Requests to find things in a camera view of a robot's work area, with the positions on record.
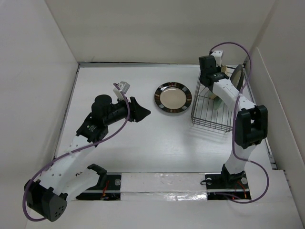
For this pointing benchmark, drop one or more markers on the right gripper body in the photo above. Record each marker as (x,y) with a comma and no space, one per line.
(201,78)

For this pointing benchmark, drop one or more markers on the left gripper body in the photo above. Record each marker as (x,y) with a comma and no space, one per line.
(119,112)

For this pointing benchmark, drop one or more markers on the tan round bird plate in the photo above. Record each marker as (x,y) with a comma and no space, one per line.
(224,69)

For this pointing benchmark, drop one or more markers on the teal rectangular divided plate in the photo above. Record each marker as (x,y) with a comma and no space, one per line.
(212,95)

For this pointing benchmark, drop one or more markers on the grey rim cream plate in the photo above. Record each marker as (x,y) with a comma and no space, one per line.
(237,77)

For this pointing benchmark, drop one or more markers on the teal round flower plate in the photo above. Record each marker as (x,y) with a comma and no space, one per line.
(217,103)

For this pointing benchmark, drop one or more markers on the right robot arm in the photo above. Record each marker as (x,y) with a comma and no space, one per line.
(250,120)

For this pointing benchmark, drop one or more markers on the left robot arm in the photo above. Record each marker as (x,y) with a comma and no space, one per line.
(47,194)

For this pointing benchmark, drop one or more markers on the striped rim round plate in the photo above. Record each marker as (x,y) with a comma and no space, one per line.
(173,98)

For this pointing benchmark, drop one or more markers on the foil tape strip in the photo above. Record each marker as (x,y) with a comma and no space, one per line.
(163,187)

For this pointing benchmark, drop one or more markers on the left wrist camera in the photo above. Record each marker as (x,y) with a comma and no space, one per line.
(121,88)

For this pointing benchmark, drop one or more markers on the wire dish rack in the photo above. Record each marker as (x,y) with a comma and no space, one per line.
(203,114)

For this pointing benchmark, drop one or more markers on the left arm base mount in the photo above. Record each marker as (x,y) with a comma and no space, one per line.
(109,190)

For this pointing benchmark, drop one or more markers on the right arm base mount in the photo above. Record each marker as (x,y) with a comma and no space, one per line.
(218,190)

